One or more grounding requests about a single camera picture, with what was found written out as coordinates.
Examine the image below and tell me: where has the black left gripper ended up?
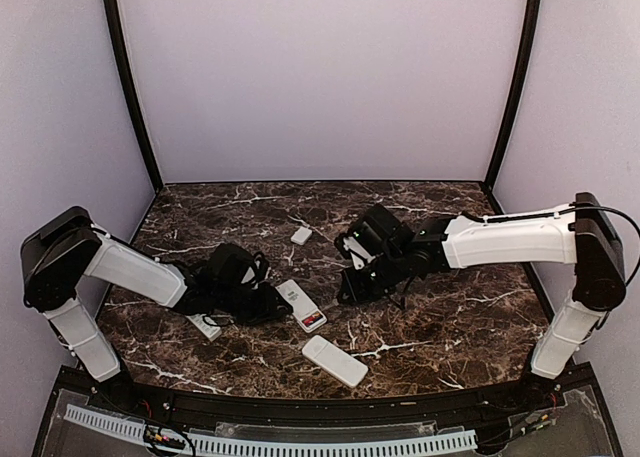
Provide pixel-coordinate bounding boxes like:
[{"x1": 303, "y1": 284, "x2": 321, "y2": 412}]
[{"x1": 214, "y1": 281, "x2": 293, "y2": 326}]

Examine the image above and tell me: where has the small white buttoned remote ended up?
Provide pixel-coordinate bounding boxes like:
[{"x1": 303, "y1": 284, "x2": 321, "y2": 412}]
[{"x1": 187, "y1": 314, "x2": 222, "y2": 341}]

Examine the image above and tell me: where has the black left corner post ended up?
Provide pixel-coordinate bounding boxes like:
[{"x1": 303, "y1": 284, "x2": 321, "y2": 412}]
[{"x1": 102, "y1": 0, "x2": 164, "y2": 193}]

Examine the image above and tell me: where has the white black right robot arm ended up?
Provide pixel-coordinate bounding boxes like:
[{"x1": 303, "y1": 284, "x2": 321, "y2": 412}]
[{"x1": 335, "y1": 192, "x2": 632, "y2": 411}]

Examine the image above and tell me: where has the white TCL remote control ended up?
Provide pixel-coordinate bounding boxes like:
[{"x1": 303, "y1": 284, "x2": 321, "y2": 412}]
[{"x1": 276, "y1": 279, "x2": 327, "y2": 333}]

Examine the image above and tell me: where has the white battery cover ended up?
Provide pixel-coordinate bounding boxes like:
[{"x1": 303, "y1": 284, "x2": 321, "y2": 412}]
[{"x1": 290, "y1": 226, "x2": 313, "y2": 245}]

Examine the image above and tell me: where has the black right corner post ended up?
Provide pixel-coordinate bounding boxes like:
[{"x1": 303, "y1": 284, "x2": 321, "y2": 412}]
[{"x1": 483, "y1": 0, "x2": 542, "y2": 192}]

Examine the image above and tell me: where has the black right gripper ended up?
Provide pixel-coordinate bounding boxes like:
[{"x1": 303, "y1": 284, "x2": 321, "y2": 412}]
[{"x1": 337, "y1": 248, "x2": 408, "y2": 307}]

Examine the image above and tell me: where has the black corner post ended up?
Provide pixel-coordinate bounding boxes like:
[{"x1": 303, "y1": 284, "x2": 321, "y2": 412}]
[
  {"x1": 102, "y1": 0, "x2": 164, "y2": 193},
  {"x1": 483, "y1": 0, "x2": 542, "y2": 192}
]

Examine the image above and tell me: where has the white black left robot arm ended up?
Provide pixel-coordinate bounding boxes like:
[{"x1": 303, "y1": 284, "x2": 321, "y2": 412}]
[{"x1": 20, "y1": 206, "x2": 293, "y2": 413}]

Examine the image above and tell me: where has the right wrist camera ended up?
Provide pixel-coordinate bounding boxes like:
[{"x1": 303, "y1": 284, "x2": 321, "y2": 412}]
[{"x1": 334, "y1": 233, "x2": 374, "y2": 270}]

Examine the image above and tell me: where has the white remote face down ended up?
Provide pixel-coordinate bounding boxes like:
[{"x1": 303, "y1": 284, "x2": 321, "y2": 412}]
[{"x1": 302, "y1": 335, "x2": 368, "y2": 388}]

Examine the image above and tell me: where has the red blue battery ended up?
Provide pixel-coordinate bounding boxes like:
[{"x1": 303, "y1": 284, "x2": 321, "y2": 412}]
[{"x1": 302, "y1": 312, "x2": 326, "y2": 328}]

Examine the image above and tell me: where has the black front rail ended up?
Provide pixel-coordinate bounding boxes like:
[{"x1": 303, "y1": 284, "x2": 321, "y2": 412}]
[{"x1": 130, "y1": 382, "x2": 528, "y2": 427}]

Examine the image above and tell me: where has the white slotted cable duct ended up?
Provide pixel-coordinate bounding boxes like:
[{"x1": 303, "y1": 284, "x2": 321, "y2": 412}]
[{"x1": 64, "y1": 404, "x2": 477, "y2": 456}]

